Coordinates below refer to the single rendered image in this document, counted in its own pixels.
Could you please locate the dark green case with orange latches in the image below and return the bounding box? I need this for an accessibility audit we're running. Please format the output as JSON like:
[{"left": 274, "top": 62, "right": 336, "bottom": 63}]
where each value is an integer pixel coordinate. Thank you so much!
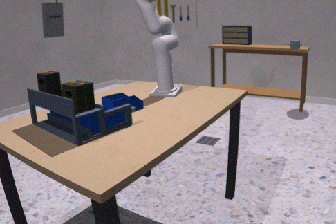
[{"left": 61, "top": 80, "right": 95, "bottom": 113}]

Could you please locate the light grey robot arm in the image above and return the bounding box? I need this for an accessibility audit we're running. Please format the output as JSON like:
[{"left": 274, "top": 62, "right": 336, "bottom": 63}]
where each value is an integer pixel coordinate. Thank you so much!
[{"left": 136, "top": 0, "right": 178, "bottom": 93}]

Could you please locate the dark grey shelf rack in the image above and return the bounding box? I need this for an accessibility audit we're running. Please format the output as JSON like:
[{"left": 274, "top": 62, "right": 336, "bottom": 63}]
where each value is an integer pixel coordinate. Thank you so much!
[{"left": 27, "top": 88, "right": 136, "bottom": 146}]

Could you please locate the black case with orange latches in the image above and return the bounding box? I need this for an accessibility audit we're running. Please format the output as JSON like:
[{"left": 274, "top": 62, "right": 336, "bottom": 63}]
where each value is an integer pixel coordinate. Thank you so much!
[{"left": 37, "top": 71, "right": 62, "bottom": 97}]

